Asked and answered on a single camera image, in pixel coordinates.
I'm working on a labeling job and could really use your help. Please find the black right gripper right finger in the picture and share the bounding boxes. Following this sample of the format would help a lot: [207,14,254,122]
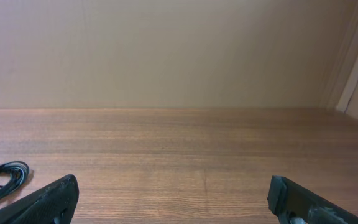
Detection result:
[267,175,358,224]

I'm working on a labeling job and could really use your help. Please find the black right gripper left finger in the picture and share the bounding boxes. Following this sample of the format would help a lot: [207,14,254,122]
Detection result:
[0,174,79,224]

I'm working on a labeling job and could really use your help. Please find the black USB-A cable blue plug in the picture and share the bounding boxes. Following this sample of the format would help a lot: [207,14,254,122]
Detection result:
[0,161,30,199]

